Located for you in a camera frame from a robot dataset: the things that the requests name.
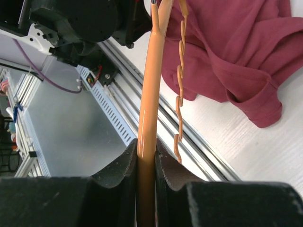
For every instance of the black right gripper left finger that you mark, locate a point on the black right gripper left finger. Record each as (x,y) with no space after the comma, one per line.
(105,199)

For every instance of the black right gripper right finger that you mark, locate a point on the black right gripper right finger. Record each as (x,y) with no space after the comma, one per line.
(185,200)

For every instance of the red tank top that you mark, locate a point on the red tank top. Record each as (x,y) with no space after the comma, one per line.
(241,51)

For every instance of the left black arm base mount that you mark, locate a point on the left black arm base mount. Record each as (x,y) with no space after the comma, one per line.
(104,73)

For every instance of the light blue slotted cable duct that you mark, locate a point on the light blue slotted cable duct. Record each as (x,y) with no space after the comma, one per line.
(104,100)

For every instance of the aluminium table edge rail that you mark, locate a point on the aluminium table edge rail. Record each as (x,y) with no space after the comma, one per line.
(197,154)

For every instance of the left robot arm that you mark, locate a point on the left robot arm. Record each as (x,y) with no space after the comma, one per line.
(71,30)

